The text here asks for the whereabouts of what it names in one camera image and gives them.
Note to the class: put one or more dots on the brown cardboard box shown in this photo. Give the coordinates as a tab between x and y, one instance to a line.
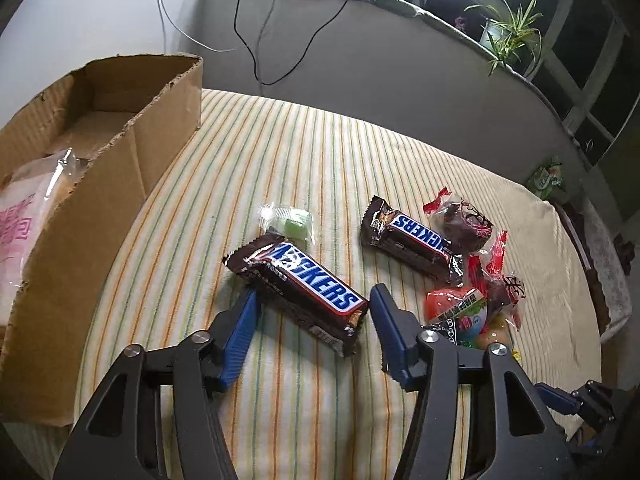
150	135

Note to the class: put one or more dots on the small brown chocolate bar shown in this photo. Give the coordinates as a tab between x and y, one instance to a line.
415	232

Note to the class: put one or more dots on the red dark snack packet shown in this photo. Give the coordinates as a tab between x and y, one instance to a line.
500	285
462	222

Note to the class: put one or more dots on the yellow round candy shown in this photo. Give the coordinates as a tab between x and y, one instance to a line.
492	337

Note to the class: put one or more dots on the striped blanket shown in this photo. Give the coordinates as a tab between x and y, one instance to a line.
310	160

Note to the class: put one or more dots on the pink white plastic packet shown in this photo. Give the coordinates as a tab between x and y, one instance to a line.
30	210

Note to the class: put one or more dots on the orange green egg-shaped candy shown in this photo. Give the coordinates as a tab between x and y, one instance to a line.
455	310

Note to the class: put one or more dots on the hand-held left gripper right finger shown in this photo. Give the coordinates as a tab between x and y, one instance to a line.
395	340

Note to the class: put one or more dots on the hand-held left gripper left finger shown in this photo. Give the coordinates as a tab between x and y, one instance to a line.
240	335

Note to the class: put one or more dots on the green candy in clear wrapper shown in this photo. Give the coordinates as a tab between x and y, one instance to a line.
295	222

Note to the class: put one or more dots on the green potted plant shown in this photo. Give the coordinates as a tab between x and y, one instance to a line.
512	35

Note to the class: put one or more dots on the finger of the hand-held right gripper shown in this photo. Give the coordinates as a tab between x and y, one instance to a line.
557	399

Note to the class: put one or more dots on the green snack bag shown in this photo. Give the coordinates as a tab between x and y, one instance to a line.
545	177

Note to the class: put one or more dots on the dark green black-label packet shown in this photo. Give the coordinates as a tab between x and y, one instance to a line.
442	332

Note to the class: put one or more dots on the large brown chocolate bar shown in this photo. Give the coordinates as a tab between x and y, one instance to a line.
310	290

